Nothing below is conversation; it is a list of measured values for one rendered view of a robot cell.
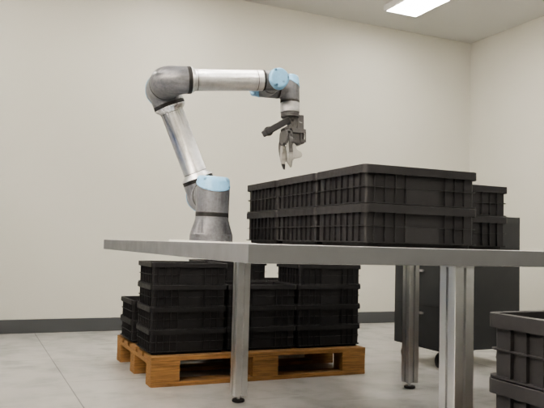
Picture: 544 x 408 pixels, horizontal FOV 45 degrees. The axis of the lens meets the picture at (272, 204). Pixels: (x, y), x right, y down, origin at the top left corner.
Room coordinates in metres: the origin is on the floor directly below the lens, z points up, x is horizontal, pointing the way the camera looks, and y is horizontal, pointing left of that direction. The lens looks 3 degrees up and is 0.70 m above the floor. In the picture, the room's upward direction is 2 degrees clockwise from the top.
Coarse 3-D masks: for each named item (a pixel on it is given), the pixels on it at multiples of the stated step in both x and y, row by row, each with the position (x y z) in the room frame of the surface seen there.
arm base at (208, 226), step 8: (200, 216) 2.27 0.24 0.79; (208, 216) 2.26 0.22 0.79; (216, 216) 2.26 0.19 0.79; (224, 216) 2.28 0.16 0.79; (200, 224) 2.27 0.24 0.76; (208, 224) 2.25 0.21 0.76; (216, 224) 2.26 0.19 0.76; (224, 224) 2.28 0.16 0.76; (192, 232) 2.28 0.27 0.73; (200, 232) 2.27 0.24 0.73; (208, 232) 2.24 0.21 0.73; (216, 232) 2.25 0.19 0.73; (224, 232) 2.28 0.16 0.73; (208, 240) 2.24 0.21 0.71; (216, 240) 2.25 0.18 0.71; (224, 240) 2.26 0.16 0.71
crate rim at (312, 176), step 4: (296, 176) 2.22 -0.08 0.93; (300, 176) 2.19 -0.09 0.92; (304, 176) 2.16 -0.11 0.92; (308, 176) 2.14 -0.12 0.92; (312, 176) 2.11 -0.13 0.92; (316, 176) 2.10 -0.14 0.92; (280, 180) 2.34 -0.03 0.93; (284, 180) 2.31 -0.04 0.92; (288, 180) 2.28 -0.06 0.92; (292, 180) 2.25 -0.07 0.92; (296, 180) 2.22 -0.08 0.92; (300, 180) 2.19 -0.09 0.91; (304, 180) 2.16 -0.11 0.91; (308, 180) 2.14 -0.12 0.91; (312, 180) 2.11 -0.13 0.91; (316, 180) 2.10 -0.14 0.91; (280, 184) 2.34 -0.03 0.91; (284, 184) 2.31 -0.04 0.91; (288, 184) 2.28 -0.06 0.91
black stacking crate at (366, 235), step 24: (336, 216) 1.99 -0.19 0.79; (360, 216) 1.86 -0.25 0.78; (384, 216) 1.86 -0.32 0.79; (408, 216) 1.89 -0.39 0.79; (432, 216) 1.93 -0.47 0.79; (456, 216) 1.96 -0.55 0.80; (336, 240) 1.97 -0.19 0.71; (360, 240) 1.86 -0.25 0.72; (384, 240) 1.86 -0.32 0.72; (408, 240) 1.89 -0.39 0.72; (432, 240) 1.92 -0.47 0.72; (456, 240) 1.96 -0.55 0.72
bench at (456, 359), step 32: (192, 256) 1.69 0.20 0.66; (224, 256) 1.47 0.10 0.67; (256, 256) 1.36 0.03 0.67; (288, 256) 1.39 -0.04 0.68; (320, 256) 1.42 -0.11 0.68; (352, 256) 1.45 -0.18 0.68; (384, 256) 1.48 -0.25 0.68; (416, 256) 1.52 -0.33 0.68; (448, 256) 1.56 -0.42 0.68; (480, 256) 1.60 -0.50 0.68; (512, 256) 1.64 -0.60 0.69; (416, 288) 3.34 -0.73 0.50; (448, 288) 1.65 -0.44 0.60; (416, 320) 3.34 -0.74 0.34; (448, 320) 1.65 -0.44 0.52; (416, 352) 3.34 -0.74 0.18; (448, 352) 1.65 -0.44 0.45; (448, 384) 1.65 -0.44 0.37
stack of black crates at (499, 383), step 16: (496, 320) 1.13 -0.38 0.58; (512, 320) 1.09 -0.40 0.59; (528, 320) 1.06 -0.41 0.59; (496, 336) 1.14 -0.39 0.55; (512, 336) 1.11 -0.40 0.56; (528, 336) 1.07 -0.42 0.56; (496, 352) 1.14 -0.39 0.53; (512, 352) 1.10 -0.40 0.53; (528, 352) 1.07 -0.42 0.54; (496, 368) 1.14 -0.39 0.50; (512, 368) 1.11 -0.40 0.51; (528, 368) 1.07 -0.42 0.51; (496, 384) 1.13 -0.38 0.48; (512, 384) 1.09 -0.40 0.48; (528, 384) 1.07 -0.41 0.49; (496, 400) 1.14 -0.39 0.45; (512, 400) 1.11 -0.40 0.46; (528, 400) 1.06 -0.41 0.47
